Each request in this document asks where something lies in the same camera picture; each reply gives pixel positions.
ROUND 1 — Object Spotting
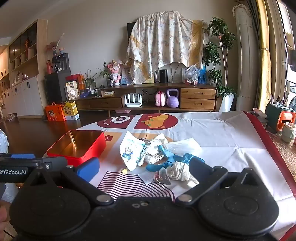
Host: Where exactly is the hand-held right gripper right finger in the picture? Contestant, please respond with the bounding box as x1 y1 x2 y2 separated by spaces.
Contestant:
175 157 265 206

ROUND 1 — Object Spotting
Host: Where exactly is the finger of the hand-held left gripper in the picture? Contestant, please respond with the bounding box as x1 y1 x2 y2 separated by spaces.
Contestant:
0 153 36 159
0 157 68 171

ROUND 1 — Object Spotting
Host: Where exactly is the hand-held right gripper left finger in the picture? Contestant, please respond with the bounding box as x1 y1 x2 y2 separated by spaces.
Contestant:
24 157 114 206

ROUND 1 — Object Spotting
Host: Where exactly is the white cloth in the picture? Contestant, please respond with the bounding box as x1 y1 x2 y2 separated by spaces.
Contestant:
165 161 200 184

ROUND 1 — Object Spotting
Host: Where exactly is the red tin box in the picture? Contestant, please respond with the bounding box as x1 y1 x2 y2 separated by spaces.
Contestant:
47 130 107 167

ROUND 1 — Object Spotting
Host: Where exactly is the cartoon print face mask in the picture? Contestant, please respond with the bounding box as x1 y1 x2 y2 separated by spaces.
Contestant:
120 130 145 172

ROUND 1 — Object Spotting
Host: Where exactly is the small clear packet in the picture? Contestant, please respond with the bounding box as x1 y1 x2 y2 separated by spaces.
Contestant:
138 170 171 186

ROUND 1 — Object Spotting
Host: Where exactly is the person's left hand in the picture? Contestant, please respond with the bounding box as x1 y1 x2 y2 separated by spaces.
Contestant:
0 204 8 232

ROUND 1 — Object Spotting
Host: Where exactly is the pale plastic bag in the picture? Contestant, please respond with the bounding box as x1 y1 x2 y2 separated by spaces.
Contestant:
0 128 9 153

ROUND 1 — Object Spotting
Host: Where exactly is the printed tablecloth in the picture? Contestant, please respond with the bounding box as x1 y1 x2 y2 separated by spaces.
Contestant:
42 111 296 241

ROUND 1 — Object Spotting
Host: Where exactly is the orange gift box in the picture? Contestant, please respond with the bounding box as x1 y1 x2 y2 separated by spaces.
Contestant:
45 103 67 121

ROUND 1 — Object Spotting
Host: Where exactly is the yellow carton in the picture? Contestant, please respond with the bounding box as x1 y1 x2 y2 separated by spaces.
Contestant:
62 101 80 121

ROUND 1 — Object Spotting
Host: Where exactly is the white planter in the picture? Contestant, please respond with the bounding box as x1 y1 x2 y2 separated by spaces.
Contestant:
218 94 235 113

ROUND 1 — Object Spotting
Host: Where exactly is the purple kettlebell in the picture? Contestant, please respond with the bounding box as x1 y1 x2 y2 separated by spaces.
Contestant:
166 88 179 108

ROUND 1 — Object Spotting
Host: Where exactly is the wooden television cabinet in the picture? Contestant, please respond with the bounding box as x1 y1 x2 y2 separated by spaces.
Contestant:
69 82 218 116

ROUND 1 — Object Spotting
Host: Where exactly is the black cabinet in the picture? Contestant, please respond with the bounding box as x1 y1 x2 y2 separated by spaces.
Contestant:
44 71 72 106

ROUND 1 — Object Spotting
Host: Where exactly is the white router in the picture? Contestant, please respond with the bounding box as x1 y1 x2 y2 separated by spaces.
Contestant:
124 93 142 107

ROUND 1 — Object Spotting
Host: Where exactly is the pink toy case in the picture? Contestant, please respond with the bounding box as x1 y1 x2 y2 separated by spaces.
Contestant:
154 90 166 107

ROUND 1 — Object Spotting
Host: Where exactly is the small potted plant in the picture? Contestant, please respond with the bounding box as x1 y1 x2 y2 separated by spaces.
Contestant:
80 70 99 93

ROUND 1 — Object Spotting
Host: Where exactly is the potted plant in patterned pot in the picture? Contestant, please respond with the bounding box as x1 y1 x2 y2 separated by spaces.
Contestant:
97 61 114 87

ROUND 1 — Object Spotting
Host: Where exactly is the blue packet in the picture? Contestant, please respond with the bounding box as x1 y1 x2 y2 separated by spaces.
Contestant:
198 67 207 84

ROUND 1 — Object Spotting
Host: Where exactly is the green knife holder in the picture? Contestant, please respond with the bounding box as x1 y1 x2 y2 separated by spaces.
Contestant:
265 102 296 133

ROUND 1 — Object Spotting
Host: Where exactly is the clear plastic bag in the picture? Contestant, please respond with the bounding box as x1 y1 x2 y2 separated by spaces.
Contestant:
184 65 200 84

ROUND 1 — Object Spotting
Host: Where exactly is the green mug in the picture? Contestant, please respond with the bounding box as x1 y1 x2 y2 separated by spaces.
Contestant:
281 122 296 143

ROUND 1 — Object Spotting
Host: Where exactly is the pink plush doll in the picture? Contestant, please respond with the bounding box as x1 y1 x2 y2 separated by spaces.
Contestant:
107 60 123 86

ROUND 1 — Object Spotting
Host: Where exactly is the blue picture box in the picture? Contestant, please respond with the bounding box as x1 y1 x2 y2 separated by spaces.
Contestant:
120 65 132 85

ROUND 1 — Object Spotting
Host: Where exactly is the black coffee machine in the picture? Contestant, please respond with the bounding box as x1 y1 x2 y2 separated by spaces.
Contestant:
51 53 70 74

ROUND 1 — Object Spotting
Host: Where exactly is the orange container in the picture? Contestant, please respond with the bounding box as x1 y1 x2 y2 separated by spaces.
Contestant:
276 111 296 131

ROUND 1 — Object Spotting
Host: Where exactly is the flower vase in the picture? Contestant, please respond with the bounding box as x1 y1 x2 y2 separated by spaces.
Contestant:
46 32 65 57

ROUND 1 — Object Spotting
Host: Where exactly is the yellow curtain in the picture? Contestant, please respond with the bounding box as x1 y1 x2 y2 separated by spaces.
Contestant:
255 0 272 113

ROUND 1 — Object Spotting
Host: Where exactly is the white standing air conditioner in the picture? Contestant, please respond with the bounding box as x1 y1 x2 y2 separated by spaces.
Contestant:
232 3 260 112

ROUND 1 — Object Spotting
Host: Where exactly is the black television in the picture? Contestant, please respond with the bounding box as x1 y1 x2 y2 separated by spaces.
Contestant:
127 22 137 47

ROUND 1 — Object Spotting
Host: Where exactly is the potted tree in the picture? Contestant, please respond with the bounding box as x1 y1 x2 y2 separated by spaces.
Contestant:
202 17 237 98

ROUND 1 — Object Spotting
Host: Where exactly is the wall storage cabinet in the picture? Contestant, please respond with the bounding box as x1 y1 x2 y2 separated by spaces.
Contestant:
0 19 48 118

